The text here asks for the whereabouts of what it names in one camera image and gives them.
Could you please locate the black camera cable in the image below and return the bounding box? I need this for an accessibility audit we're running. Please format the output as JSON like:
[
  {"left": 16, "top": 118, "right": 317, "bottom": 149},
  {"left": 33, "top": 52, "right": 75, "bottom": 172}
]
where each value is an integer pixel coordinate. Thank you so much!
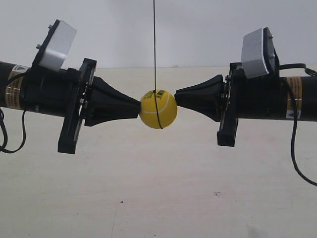
[
  {"left": 0, "top": 74, "right": 27, "bottom": 153},
  {"left": 272, "top": 49, "right": 317, "bottom": 186}
]

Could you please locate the thin black string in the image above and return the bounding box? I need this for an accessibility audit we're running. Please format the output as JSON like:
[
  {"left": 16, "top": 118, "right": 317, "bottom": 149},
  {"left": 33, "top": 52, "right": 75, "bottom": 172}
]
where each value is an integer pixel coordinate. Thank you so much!
[{"left": 152, "top": 0, "right": 164, "bottom": 130}]

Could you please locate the black right camera cable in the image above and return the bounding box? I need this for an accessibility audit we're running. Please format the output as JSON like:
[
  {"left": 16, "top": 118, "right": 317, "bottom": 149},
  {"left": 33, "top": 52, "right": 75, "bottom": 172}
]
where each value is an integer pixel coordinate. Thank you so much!
[{"left": 272, "top": 49, "right": 317, "bottom": 186}]

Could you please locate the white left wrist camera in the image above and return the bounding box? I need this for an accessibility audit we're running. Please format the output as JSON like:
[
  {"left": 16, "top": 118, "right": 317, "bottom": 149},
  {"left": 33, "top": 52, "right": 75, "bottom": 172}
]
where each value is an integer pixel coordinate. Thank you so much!
[{"left": 32, "top": 19, "right": 77, "bottom": 71}]

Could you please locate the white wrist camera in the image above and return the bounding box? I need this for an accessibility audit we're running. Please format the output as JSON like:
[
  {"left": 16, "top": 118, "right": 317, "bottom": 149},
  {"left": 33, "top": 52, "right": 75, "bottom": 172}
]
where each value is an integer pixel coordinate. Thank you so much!
[
  {"left": 32, "top": 19, "right": 77, "bottom": 71},
  {"left": 241, "top": 27, "right": 278, "bottom": 79}
]

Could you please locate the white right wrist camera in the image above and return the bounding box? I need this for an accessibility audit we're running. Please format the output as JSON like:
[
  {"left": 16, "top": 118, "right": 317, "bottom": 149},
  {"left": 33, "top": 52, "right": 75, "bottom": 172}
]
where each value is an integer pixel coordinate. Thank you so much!
[{"left": 241, "top": 27, "right": 278, "bottom": 79}]

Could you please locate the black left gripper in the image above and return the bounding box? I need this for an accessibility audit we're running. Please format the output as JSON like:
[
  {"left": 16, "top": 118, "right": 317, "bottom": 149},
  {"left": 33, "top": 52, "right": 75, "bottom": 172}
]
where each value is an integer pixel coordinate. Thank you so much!
[{"left": 22, "top": 58, "right": 140, "bottom": 154}]

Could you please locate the yellow tennis ball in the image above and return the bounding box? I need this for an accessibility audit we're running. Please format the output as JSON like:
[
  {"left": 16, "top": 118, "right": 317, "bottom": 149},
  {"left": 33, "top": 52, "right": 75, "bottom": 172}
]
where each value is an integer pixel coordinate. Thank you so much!
[{"left": 139, "top": 89, "right": 178, "bottom": 129}]

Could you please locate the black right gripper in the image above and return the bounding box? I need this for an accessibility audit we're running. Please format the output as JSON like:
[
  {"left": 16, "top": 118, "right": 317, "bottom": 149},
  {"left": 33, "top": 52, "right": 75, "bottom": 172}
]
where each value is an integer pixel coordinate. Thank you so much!
[{"left": 175, "top": 62, "right": 285, "bottom": 147}]

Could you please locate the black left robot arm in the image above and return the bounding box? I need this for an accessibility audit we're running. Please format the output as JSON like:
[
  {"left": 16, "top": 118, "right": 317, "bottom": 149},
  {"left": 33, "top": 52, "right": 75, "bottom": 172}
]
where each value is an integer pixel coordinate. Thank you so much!
[{"left": 0, "top": 58, "right": 141, "bottom": 154}]

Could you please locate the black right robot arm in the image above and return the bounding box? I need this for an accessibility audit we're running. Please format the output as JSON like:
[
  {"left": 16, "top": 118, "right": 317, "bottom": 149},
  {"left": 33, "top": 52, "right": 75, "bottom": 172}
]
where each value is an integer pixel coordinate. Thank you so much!
[{"left": 174, "top": 62, "right": 317, "bottom": 147}]

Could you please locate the black left camera cable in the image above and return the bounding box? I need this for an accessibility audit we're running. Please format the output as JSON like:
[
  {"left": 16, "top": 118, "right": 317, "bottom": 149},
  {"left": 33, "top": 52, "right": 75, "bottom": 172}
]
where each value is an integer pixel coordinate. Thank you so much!
[{"left": 0, "top": 74, "right": 27, "bottom": 153}]

